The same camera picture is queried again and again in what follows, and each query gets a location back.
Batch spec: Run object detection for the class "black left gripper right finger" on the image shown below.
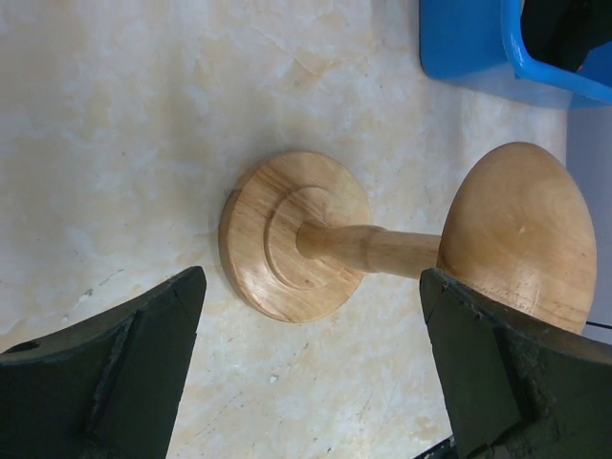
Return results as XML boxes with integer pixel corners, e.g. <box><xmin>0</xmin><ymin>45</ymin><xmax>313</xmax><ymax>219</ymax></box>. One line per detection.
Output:
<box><xmin>420</xmin><ymin>269</ymin><xmax>611</xmax><ymax>458</ymax></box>

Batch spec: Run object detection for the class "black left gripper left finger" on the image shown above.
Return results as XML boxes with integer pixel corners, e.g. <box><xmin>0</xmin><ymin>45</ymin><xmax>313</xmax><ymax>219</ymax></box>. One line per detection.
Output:
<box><xmin>1</xmin><ymin>266</ymin><xmax>207</xmax><ymax>458</ymax></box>

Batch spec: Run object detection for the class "black cap with gold embroidery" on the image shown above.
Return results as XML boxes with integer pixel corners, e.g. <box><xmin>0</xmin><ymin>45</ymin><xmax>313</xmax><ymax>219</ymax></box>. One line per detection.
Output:
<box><xmin>520</xmin><ymin>0</ymin><xmax>611</xmax><ymax>72</ymax></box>

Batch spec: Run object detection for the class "wooden hat stand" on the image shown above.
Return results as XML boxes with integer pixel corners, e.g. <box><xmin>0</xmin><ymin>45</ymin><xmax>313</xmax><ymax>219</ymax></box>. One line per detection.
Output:
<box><xmin>218</xmin><ymin>142</ymin><xmax>597</xmax><ymax>333</ymax></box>

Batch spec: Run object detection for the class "blue plastic bin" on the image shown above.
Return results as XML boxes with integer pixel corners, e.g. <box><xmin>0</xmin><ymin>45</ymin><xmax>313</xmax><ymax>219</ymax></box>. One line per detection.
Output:
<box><xmin>419</xmin><ymin>0</ymin><xmax>611</xmax><ymax>109</ymax></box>

